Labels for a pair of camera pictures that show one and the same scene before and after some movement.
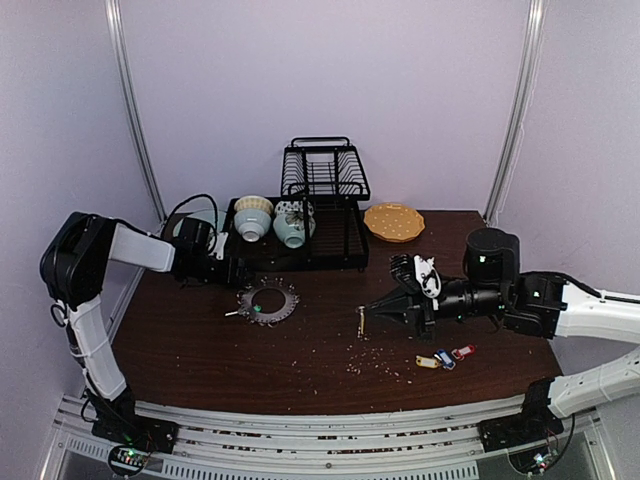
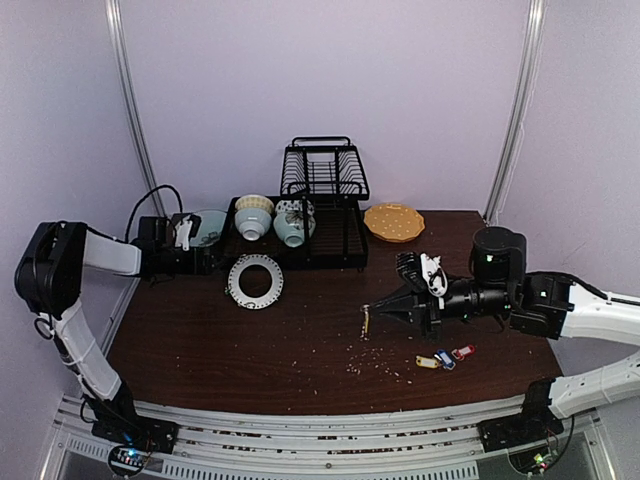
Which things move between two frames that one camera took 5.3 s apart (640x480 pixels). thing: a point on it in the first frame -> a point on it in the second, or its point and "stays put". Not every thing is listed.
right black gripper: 417,307 stays put
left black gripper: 227,276 -> 206,268
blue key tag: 447,360 stays put
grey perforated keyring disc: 269,319 -> 249,302
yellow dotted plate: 394,222 stays put
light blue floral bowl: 290,227 stays put
